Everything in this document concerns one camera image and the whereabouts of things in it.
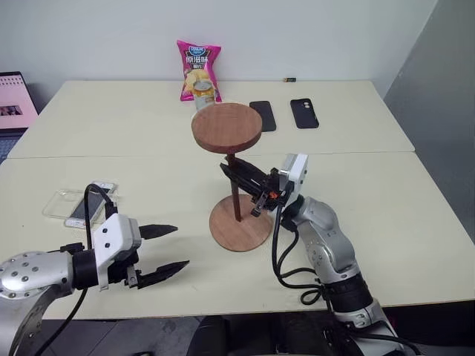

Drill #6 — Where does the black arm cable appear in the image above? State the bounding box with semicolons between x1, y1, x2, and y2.
271;206;335;306
35;183;120;356

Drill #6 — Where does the clear phone case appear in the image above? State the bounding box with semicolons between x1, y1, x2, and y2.
41;188;87;222

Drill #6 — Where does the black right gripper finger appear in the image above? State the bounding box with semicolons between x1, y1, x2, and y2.
231;157;269;182
219;162;266;194

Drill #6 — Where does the pink potato chip bag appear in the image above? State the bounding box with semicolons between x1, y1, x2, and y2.
176;39;223;104

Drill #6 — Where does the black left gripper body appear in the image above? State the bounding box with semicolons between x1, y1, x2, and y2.
106;251;144;291

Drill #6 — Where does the black smartphone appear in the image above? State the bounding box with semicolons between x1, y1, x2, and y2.
249;100;278;133

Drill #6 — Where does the black phone case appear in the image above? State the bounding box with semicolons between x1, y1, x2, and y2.
289;97;321;130

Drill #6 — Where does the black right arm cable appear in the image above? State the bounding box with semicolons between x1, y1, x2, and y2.
271;206;335;306

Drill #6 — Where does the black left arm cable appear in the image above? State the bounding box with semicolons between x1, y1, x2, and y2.
35;183;120;356

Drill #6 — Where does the white smartphone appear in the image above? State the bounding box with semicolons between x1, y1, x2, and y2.
64;180;120;228

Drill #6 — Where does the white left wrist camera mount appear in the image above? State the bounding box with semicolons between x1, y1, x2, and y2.
92;214;143;292

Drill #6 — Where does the laptop with pink screen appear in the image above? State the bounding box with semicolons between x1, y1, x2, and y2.
0;70;39;165

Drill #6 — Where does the round wooden base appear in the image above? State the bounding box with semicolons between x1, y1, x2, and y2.
208;194;275;254

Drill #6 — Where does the wooden pole with round disc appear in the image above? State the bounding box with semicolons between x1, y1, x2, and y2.
191;103;263;224

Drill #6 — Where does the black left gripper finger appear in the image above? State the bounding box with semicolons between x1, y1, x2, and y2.
137;260;191;291
138;223;180;241

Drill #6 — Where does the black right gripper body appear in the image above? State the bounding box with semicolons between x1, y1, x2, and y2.
252;167;291;218

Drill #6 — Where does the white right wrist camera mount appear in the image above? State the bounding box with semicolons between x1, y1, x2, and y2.
278;153;309;205

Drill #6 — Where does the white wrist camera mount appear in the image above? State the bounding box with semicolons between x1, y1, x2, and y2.
278;153;309;205
92;214;143;292

